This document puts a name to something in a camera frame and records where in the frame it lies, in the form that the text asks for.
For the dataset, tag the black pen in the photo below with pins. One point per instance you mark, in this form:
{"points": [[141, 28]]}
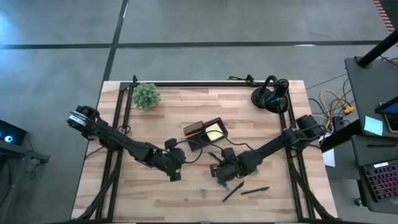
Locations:
{"points": [[233, 192], [214, 156], [255, 190]]}

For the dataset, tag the black cart leg bar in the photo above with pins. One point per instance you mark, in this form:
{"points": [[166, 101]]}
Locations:
{"points": [[342, 135]]}

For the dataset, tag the blue binder clip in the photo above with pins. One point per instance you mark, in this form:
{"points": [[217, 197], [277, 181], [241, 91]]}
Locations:
{"points": [[202, 190]]}

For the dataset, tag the yellow sticky note pad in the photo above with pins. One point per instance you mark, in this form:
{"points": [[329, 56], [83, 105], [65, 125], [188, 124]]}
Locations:
{"points": [[214, 136]]}

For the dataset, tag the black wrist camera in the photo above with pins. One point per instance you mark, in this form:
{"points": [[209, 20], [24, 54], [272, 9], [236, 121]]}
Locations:
{"points": [[228, 154], [171, 143]]}

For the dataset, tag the grey equipment desk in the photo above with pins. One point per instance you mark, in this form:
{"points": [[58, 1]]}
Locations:
{"points": [[373, 149]]}

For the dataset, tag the black aluminium table frame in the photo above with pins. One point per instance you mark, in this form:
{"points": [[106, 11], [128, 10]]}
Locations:
{"points": [[202, 84]]}

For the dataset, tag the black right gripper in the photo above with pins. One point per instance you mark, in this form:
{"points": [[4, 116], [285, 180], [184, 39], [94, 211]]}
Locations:
{"points": [[228, 171]]}

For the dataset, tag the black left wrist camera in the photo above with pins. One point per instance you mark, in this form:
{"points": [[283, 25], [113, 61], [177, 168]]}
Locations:
{"points": [[171, 143]]}

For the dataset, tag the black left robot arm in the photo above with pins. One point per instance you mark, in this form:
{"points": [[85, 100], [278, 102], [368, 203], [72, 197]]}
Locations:
{"points": [[118, 141]]}

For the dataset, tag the teal binder clip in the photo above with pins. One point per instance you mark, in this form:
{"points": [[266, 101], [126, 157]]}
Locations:
{"points": [[186, 199]]}

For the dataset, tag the blue plastic piece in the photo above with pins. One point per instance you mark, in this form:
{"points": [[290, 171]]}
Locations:
{"points": [[223, 185]]}

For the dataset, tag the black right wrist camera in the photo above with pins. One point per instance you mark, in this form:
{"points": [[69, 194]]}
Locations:
{"points": [[228, 154]]}

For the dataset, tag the backlit laptop keyboard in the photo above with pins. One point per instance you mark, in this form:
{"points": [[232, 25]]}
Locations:
{"points": [[384, 182]]}

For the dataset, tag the black device with blue light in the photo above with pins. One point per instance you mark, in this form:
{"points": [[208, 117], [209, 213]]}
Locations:
{"points": [[11, 132]]}

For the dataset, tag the grey cart table top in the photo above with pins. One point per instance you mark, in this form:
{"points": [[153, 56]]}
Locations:
{"points": [[370, 87]]}

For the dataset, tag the black tablet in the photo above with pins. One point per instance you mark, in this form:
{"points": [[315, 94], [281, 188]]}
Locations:
{"points": [[390, 113]]}

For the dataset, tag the black equipment stand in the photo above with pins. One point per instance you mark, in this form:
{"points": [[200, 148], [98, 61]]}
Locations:
{"points": [[18, 155]]}

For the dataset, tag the black round pole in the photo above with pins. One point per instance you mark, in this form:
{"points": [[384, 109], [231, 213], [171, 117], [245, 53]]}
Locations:
{"points": [[379, 48]]}

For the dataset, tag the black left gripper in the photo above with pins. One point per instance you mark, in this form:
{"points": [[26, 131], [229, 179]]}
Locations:
{"points": [[171, 161]]}

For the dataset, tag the white paper sheet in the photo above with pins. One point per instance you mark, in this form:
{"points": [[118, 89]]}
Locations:
{"points": [[329, 157]]}

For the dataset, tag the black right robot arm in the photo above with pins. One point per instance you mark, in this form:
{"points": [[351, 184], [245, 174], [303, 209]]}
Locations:
{"points": [[273, 144]]}

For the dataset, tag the black mesh desk organizer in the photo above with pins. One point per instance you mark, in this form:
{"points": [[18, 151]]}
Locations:
{"points": [[194, 143]]}

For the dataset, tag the light blue sticky note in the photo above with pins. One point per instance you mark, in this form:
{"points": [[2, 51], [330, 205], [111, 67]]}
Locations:
{"points": [[373, 126]]}

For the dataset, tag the green plant in white pot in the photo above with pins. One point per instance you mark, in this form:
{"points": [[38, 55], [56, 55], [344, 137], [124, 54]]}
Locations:
{"points": [[145, 96]]}

